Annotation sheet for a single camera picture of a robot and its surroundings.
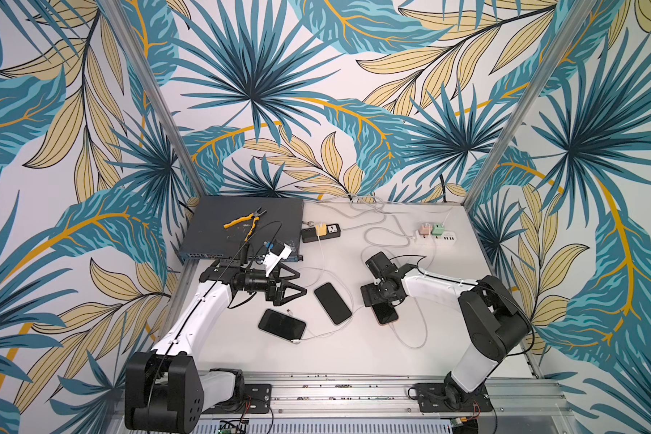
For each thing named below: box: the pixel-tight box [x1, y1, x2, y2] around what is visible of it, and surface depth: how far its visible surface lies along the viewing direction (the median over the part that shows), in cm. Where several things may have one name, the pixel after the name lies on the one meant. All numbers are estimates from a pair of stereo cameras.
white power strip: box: [414, 230, 458, 246], surface depth 108 cm
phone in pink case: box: [370, 301, 399, 327], surface depth 90 cm
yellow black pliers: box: [222, 206, 267, 243], surface depth 108 cm
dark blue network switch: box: [179, 195, 304, 265], surface depth 108 cm
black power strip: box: [301, 223, 341, 244], surface depth 109 cm
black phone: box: [313, 282, 352, 325], surface depth 92 cm
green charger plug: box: [430, 223, 445, 236], surface depth 105 cm
